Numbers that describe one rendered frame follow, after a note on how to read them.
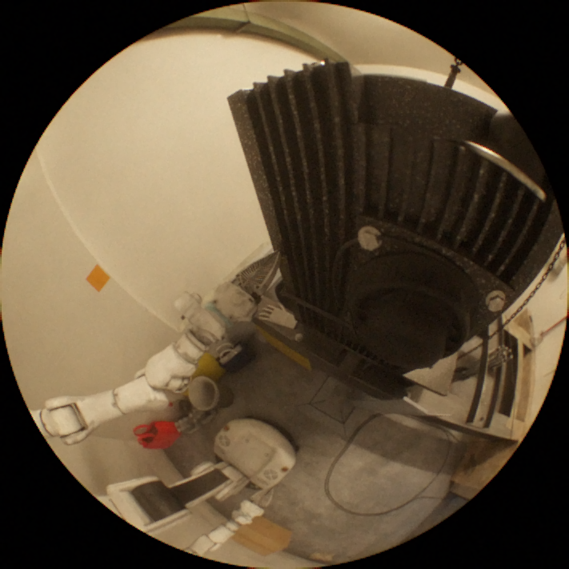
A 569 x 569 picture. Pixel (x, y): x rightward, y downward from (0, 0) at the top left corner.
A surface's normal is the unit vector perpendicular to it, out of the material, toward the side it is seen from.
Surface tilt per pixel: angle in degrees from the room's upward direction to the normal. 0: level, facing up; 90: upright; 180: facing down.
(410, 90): 90
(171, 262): 90
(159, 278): 90
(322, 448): 0
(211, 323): 59
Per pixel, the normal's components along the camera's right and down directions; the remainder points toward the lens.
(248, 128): -0.60, 0.69
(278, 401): -0.19, -0.62
